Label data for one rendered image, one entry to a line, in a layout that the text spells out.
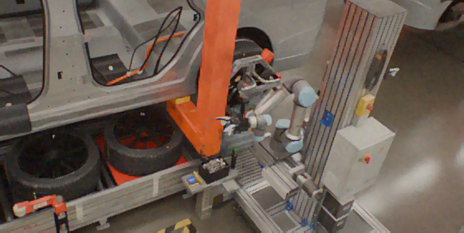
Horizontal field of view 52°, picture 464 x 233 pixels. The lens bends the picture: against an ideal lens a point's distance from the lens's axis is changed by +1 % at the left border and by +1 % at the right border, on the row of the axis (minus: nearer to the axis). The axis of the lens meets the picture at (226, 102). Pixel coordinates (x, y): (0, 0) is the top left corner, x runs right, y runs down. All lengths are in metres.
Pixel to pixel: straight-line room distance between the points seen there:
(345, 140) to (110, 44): 2.30
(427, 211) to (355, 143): 1.78
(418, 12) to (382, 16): 3.10
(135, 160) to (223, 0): 1.51
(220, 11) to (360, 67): 0.92
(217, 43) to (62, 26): 1.01
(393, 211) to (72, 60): 3.00
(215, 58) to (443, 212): 2.63
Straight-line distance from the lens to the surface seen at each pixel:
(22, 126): 3.58
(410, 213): 4.59
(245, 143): 4.46
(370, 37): 2.79
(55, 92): 3.51
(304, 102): 3.00
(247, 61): 3.80
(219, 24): 3.03
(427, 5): 5.83
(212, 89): 3.30
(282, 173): 3.41
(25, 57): 4.22
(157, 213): 4.01
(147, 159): 3.76
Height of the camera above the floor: 3.11
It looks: 37 degrees down
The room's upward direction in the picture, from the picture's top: 8 degrees clockwise
